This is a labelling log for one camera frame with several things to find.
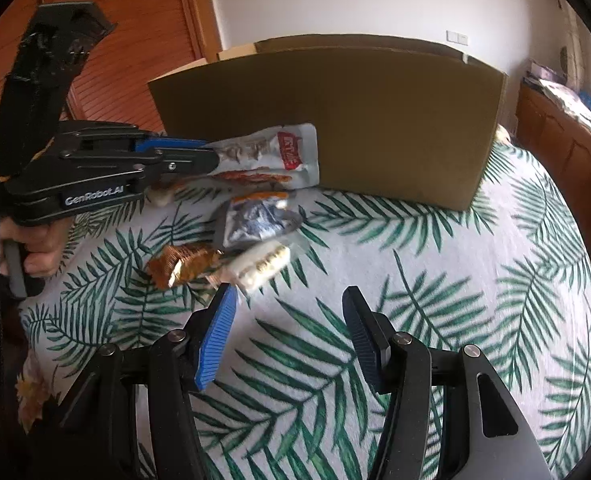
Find patterned curtain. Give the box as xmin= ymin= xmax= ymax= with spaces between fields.
xmin=559 ymin=7 xmax=585 ymax=86

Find wooden slatted wardrobe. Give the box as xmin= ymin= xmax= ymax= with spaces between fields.
xmin=38 ymin=0 xmax=222 ymax=137

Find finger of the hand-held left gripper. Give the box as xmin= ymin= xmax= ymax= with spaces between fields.
xmin=68 ymin=147 xmax=221 ymax=187
xmin=72 ymin=125 xmax=212 ymax=156

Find person's left hand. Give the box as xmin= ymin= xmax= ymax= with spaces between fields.
xmin=0 ymin=217 xmax=73 ymax=281

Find silver white crumpled snack packet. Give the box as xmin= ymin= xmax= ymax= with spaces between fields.
xmin=214 ymin=191 xmax=306 ymax=253

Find purple box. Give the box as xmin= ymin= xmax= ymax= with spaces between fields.
xmin=524 ymin=59 xmax=567 ymax=85

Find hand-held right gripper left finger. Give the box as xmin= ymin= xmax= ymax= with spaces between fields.
xmin=55 ymin=284 xmax=239 ymax=480

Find leaf print bedsheet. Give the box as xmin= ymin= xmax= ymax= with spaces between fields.
xmin=18 ymin=137 xmax=591 ymax=480

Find brown cardboard box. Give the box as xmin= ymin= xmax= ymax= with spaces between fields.
xmin=148 ymin=34 xmax=510 ymax=212

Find folded printed cloth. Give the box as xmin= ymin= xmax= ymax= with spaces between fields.
xmin=539 ymin=79 xmax=591 ymax=128

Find clear packet beige snack pieces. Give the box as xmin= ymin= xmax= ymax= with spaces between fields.
xmin=222 ymin=238 xmax=293 ymax=297

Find floral bed quilt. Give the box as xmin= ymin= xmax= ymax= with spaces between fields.
xmin=15 ymin=347 xmax=58 ymax=433

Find grey snack packet red label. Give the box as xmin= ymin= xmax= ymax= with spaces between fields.
xmin=206 ymin=123 xmax=322 ymax=192

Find wooden side cabinet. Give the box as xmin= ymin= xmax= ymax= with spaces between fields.
xmin=514 ymin=81 xmax=591 ymax=243

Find brown gold snack packet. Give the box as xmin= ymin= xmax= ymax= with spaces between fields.
xmin=146 ymin=241 xmax=223 ymax=291

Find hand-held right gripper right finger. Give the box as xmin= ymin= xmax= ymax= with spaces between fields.
xmin=342 ymin=286 xmax=553 ymax=480

